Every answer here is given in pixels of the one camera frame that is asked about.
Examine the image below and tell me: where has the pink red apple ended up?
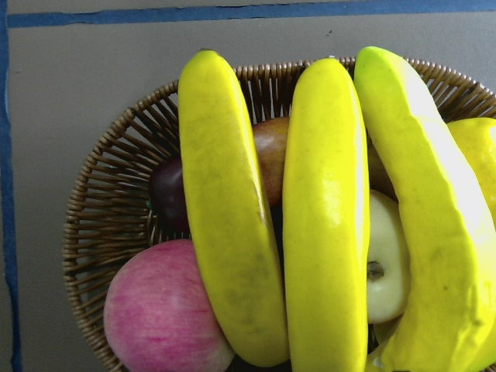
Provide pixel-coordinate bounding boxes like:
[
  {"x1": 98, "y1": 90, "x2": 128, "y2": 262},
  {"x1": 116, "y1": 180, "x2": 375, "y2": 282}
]
[{"x1": 104, "y1": 239, "x2": 234, "y2": 371}]

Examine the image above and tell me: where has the yellow banana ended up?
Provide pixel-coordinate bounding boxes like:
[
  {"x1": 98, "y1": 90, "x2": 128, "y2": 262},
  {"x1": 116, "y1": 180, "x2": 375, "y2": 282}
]
[
  {"x1": 178, "y1": 50, "x2": 289, "y2": 367},
  {"x1": 282, "y1": 58, "x2": 370, "y2": 371}
]

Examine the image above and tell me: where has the brown red mango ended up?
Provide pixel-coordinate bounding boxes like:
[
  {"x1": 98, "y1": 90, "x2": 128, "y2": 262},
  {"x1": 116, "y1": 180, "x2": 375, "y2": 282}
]
[{"x1": 253, "y1": 116, "x2": 289, "y2": 206}]

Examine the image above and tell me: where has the pale yellow apple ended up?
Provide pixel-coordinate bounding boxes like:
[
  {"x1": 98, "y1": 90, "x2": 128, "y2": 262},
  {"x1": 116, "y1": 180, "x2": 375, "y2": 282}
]
[{"x1": 367, "y1": 190, "x2": 410, "y2": 324}]

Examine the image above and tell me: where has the yellow-green banana leftmost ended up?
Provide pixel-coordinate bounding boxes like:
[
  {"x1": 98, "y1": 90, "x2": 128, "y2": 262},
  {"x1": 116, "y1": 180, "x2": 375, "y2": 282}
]
[{"x1": 353, "y1": 46, "x2": 495, "y2": 371}]

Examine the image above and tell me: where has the dark purple plum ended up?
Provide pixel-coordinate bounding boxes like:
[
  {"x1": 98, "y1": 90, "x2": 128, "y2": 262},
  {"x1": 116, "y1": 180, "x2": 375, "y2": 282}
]
[{"x1": 149, "y1": 156, "x2": 190, "y2": 233}]

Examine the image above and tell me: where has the yellow lemon fruit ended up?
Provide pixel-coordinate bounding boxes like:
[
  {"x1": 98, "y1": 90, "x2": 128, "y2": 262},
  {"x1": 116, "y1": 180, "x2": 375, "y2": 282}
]
[{"x1": 448, "y1": 117, "x2": 496, "y2": 222}]

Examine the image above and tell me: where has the brown wicker basket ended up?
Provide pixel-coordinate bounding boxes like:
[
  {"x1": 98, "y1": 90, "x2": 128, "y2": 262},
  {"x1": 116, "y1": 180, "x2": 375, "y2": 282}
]
[{"x1": 63, "y1": 58, "x2": 495, "y2": 371}]

